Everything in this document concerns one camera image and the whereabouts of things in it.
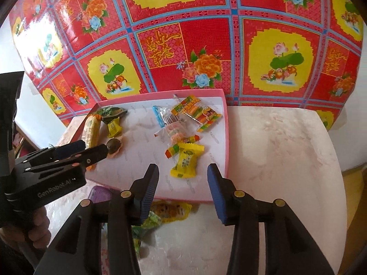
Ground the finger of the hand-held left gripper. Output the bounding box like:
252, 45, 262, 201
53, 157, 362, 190
20, 140, 87, 165
27, 144, 112, 175

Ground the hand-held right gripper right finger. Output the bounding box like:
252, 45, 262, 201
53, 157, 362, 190
207, 163, 336, 275

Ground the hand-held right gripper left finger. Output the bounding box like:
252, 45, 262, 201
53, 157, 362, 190
37, 163, 159, 275

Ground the brown round snack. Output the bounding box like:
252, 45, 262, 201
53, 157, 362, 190
106, 137, 125, 159

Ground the orange cracker packet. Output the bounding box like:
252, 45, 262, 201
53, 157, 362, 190
81, 114, 103, 171

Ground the small yellow candy packet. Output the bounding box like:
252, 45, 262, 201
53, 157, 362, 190
106, 117, 123, 138

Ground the pink shallow cardboard box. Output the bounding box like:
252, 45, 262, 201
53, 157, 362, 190
72, 89, 230, 204

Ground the large yellow candy packet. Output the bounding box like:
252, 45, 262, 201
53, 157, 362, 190
170, 142, 205, 178

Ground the pink biscuit packet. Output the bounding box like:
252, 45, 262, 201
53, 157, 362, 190
154, 119, 187, 144

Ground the rainbow candy packet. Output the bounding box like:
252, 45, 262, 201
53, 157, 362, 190
183, 102, 223, 133

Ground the orange striped candy packet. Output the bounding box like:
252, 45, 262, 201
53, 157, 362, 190
171, 93, 201, 117

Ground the person's left hand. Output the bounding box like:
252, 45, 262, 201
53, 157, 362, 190
27, 206, 52, 246

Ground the light green snack packet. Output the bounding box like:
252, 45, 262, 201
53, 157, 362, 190
131, 226, 143, 259
132, 210, 163, 237

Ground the yellow printed snack packet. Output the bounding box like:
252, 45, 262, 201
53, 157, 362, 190
150, 202, 193, 223

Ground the purple jelly cup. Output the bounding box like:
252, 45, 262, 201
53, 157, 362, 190
88, 185, 112, 206

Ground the crumpled green snack packet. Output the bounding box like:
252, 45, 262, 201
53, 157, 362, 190
96, 106, 129, 125

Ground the clear packet with blue edge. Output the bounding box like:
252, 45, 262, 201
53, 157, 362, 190
152, 105, 180, 129

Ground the red floral printed sheet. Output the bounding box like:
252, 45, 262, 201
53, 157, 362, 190
8, 0, 364, 131

